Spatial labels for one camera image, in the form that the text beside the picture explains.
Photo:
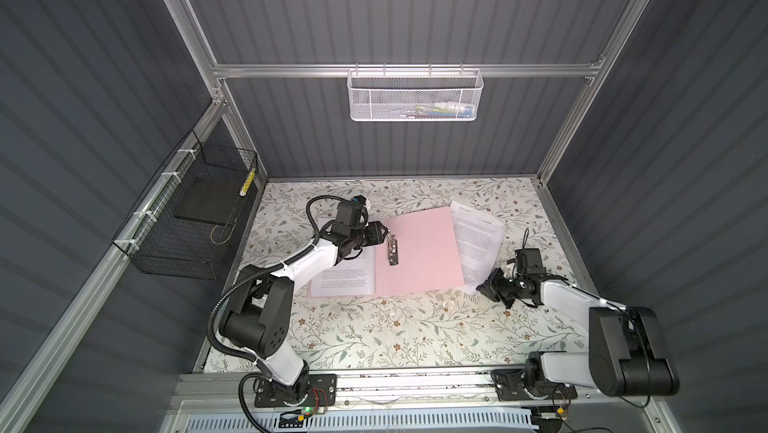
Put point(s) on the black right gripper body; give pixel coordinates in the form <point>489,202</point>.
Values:
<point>505,288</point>

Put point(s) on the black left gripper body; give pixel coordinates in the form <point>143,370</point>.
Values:
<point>357,238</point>

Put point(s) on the white printed paper sheet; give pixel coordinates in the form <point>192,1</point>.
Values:
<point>351,277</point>

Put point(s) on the pink file folder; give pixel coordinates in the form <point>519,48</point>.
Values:
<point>428,255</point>

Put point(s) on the white sheet with XDOF header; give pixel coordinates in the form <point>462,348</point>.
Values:
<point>461,211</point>

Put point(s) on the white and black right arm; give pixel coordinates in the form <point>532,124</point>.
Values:
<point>627,354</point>

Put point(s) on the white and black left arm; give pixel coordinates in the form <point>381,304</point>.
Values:
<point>251,320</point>

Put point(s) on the silver folder clip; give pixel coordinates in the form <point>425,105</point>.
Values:
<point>392,250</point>

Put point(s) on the yellow marker pen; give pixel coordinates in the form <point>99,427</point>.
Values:
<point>245,186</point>

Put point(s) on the black pad in basket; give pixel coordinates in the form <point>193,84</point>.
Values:
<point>209,200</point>

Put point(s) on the pens in white basket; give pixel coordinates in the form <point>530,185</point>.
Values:
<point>450,109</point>

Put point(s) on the white ventilated grille strip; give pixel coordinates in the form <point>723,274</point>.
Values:
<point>402,420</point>

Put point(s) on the aluminium horizontal back bar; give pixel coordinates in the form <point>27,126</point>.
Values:
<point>337,70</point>

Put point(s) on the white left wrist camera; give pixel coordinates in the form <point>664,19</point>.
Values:
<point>362,200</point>

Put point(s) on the white wire mesh basket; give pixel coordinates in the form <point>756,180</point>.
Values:
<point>376,98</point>

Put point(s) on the black wire wall basket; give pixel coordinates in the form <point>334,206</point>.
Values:
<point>157,243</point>

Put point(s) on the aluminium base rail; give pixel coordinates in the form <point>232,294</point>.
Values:
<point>430,387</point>

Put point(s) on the aluminium frame corner post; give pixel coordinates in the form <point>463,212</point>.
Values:
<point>615,44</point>

